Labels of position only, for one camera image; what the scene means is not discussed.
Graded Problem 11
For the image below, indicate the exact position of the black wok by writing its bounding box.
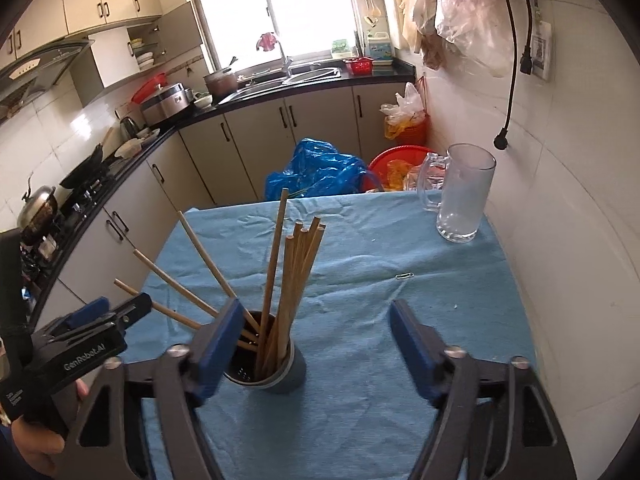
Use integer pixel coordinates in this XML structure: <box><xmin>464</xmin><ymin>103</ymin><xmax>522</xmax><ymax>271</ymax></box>
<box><xmin>59</xmin><ymin>144</ymin><xmax>107</xmax><ymax>188</ymax></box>

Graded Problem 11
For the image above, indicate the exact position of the black power cable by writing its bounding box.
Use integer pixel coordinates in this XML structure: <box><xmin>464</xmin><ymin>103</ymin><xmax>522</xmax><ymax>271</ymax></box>
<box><xmin>492</xmin><ymin>0</ymin><xmax>535</xmax><ymax>152</ymax></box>

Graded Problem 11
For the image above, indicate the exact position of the black kitchen countertop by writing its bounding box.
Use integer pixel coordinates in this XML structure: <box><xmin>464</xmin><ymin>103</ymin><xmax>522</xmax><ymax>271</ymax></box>
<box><xmin>17</xmin><ymin>62</ymin><xmax>417</xmax><ymax>321</ymax></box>

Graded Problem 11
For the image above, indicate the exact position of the red trash bin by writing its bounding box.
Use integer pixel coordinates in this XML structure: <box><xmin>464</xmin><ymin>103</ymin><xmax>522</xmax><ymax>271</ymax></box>
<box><xmin>380</xmin><ymin>81</ymin><xmax>431</xmax><ymax>147</ymax></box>

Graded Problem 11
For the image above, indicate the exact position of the blue fleece table cloth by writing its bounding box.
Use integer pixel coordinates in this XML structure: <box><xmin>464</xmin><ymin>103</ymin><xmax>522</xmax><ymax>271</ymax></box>
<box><xmin>117</xmin><ymin>187</ymin><xmax>538</xmax><ymax>480</ymax></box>

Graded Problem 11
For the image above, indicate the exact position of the white detergent bottle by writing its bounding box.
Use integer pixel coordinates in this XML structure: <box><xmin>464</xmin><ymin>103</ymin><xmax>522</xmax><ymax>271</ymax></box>
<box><xmin>367</xmin><ymin>30</ymin><xmax>396</xmax><ymax>66</ymax></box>

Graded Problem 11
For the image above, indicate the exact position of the steel double sink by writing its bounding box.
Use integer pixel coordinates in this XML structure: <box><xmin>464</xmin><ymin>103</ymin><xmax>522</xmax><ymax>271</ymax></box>
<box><xmin>220</xmin><ymin>66</ymin><xmax>343</xmax><ymax>103</ymax></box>

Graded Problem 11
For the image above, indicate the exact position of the steel faucet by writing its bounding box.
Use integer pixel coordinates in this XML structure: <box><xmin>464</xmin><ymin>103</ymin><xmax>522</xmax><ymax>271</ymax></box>
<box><xmin>276</xmin><ymin>40</ymin><xmax>295</xmax><ymax>78</ymax></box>

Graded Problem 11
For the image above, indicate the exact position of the kitchen window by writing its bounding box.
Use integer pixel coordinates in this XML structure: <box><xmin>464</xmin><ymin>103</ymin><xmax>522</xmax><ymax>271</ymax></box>
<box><xmin>187</xmin><ymin>0</ymin><xmax>361</xmax><ymax>78</ymax></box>

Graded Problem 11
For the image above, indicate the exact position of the clear glass mug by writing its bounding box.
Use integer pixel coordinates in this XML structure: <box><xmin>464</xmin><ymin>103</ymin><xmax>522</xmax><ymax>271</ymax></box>
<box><xmin>417</xmin><ymin>143</ymin><xmax>497</xmax><ymax>245</ymax></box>

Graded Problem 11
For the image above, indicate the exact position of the blue plastic bag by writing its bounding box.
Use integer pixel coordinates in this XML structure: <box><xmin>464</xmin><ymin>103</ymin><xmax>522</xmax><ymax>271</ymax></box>
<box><xmin>264</xmin><ymin>137</ymin><xmax>372</xmax><ymax>202</ymax></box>

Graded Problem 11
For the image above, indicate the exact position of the grey range hood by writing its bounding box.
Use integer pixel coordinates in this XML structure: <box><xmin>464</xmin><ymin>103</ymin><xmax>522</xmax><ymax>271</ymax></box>
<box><xmin>0</xmin><ymin>39</ymin><xmax>96</xmax><ymax>121</ymax></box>

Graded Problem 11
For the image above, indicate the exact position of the small red basket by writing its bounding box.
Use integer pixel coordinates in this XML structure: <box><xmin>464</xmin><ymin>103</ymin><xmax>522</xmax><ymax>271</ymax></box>
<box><xmin>342</xmin><ymin>57</ymin><xmax>375</xmax><ymax>76</ymax></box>

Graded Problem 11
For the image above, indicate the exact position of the steel kettle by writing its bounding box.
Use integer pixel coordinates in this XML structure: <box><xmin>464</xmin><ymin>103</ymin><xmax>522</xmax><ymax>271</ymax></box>
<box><xmin>17</xmin><ymin>174</ymin><xmax>58</xmax><ymax>235</ymax></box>

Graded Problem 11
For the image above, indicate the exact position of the black gas stove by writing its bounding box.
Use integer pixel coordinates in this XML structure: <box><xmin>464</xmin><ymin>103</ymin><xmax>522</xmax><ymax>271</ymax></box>
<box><xmin>17</xmin><ymin>170</ymin><xmax>121</xmax><ymax>281</ymax></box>

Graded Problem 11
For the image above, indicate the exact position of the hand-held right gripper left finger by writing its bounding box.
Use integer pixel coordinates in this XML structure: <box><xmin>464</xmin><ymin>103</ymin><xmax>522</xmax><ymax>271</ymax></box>
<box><xmin>65</xmin><ymin>297</ymin><xmax>245</xmax><ymax>480</ymax></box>

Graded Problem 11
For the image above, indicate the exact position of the bunch of hanging plastic bags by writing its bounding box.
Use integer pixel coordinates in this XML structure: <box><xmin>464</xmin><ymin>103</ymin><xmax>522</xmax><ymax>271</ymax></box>
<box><xmin>387</xmin><ymin>0</ymin><xmax>541</xmax><ymax>78</ymax></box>

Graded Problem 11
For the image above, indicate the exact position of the person's left hand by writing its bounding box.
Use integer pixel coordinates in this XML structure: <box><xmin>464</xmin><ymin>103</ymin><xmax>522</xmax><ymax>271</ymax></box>
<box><xmin>10</xmin><ymin>382</ymin><xmax>90</xmax><ymax>476</ymax></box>

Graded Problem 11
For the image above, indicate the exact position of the silver rice cooker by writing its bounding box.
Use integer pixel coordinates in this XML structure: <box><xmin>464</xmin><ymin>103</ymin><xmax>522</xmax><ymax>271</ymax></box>
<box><xmin>140</xmin><ymin>82</ymin><xmax>193</xmax><ymax>127</ymax></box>

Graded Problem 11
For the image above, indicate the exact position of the dark grey utensil holder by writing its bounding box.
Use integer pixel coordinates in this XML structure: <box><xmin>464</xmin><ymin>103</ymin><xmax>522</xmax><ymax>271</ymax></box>
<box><xmin>222</xmin><ymin>310</ymin><xmax>307</xmax><ymax>396</ymax></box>

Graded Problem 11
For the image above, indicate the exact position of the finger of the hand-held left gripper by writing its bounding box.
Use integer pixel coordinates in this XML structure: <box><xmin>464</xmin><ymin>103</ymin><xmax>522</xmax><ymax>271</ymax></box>
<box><xmin>112</xmin><ymin>292</ymin><xmax>153</xmax><ymax>333</ymax></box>
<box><xmin>65</xmin><ymin>299</ymin><xmax>110</xmax><ymax>331</ymax></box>

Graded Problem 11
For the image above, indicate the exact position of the brown clay pot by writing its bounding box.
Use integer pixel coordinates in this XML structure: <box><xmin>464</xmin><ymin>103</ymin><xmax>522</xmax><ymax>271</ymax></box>
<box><xmin>202</xmin><ymin>67</ymin><xmax>238</xmax><ymax>103</ymax></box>

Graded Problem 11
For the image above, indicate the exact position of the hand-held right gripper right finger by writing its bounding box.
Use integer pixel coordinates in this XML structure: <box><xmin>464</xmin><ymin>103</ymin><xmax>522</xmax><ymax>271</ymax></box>
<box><xmin>389</xmin><ymin>300</ymin><xmax>576</xmax><ymax>480</ymax></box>

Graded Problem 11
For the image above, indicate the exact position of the bunch of wooden chopsticks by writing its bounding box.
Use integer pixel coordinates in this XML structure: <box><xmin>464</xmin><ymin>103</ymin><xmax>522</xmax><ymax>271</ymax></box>
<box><xmin>114</xmin><ymin>189</ymin><xmax>326</xmax><ymax>386</ymax></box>

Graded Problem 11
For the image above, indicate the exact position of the large red basin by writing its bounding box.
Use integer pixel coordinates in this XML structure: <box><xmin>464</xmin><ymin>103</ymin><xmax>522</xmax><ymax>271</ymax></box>
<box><xmin>367</xmin><ymin>146</ymin><xmax>437</xmax><ymax>193</ymax></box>

